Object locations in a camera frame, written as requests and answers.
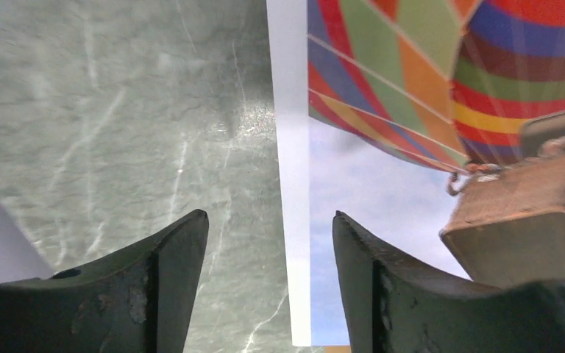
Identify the brown frame backing board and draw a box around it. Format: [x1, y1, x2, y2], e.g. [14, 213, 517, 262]
[324, 346, 351, 353]

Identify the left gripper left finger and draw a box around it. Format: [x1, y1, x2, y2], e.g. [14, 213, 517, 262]
[0, 209, 209, 353]

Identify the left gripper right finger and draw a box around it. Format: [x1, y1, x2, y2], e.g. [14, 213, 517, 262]
[333, 211, 565, 352]

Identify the hot air balloon photo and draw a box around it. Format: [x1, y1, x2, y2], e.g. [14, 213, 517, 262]
[266, 1, 565, 347]

